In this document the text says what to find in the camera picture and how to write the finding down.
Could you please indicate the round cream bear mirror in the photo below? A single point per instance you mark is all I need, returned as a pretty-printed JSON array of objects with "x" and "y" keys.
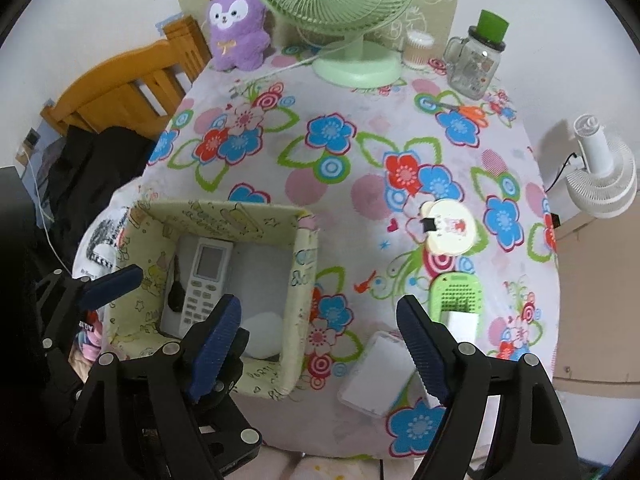
[{"x": 449, "y": 227}]

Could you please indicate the clear plastic case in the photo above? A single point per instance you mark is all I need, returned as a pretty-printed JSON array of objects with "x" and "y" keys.
[{"x": 380, "y": 374}]

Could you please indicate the yellow birthday storage box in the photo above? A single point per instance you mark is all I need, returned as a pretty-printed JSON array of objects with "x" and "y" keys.
[{"x": 272, "y": 269}]

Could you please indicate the orange scissors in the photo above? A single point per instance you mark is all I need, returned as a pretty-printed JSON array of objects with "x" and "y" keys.
[{"x": 473, "y": 113}]

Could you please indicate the floral tablecloth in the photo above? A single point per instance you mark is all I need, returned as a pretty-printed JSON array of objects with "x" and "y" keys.
[{"x": 363, "y": 162}]

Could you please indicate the white round container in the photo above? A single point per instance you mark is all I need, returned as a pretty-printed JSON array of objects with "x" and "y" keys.
[{"x": 266, "y": 332}]

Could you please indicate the green desk fan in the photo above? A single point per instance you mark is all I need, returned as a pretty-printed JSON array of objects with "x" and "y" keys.
[{"x": 351, "y": 61}]

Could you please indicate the cotton swab container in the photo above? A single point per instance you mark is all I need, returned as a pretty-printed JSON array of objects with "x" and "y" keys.
[{"x": 417, "y": 49}]

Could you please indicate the black clothing pile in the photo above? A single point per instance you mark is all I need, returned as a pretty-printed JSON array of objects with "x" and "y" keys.
[{"x": 72, "y": 181}]

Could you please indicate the white floor fan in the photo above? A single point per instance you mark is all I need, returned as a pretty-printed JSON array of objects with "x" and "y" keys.
[{"x": 606, "y": 184}]

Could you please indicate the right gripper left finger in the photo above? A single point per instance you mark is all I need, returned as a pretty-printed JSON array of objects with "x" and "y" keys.
[{"x": 170, "y": 415}]

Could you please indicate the white printed bag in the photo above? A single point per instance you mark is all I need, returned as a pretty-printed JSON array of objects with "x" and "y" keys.
[{"x": 97, "y": 251}]

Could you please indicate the black key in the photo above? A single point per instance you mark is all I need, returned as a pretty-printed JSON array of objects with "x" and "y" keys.
[{"x": 176, "y": 292}]

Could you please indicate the glass mug jar green lid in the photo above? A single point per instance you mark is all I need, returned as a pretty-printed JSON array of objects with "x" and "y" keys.
[{"x": 471, "y": 62}]

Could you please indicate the white power adapter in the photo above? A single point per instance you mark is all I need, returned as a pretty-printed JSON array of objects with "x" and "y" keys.
[{"x": 460, "y": 324}]

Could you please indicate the white remote control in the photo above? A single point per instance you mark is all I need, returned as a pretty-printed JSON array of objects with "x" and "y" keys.
[{"x": 206, "y": 280}]

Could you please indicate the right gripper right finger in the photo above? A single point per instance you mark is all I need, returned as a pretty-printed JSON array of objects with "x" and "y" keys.
[{"x": 532, "y": 438}]

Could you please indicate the purple plush toy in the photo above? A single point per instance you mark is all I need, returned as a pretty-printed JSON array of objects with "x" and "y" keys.
[{"x": 237, "y": 35}]

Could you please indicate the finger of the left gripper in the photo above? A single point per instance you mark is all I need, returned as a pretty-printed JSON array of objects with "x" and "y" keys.
[{"x": 62, "y": 303}]

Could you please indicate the orange wooden chair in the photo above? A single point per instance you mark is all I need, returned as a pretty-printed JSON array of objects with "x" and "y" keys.
[{"x": 138, "y": 89}]

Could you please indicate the cardboard box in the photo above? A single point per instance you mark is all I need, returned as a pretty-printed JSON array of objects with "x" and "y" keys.
[{"x": 598, "y": 345}]

